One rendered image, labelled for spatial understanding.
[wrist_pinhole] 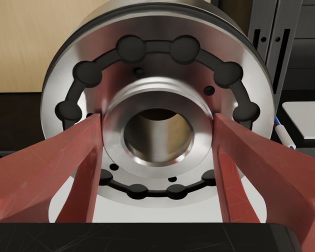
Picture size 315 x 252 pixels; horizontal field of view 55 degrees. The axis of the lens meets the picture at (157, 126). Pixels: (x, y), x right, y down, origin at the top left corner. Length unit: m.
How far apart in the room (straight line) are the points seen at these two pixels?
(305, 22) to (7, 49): 0.29
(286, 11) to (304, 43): 0.13
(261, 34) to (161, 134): 0.09
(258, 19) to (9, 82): 0.25
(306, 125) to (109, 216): 0.46
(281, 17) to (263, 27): 0.01
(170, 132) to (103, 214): 0.51
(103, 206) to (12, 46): 0.39
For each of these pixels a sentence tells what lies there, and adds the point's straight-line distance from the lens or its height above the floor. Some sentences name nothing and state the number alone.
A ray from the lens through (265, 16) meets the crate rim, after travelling 0.21.
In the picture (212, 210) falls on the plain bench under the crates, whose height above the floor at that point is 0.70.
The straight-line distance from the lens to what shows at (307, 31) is 0.33.
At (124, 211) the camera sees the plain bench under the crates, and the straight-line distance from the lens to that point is 0.64.
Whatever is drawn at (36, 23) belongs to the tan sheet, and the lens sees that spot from 0.32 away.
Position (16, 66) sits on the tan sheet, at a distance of 0.34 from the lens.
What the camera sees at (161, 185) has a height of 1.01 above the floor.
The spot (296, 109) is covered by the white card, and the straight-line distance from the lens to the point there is 0.31.
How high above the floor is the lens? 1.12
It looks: 57 degrees down
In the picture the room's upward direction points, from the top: 180 degrees clockwise
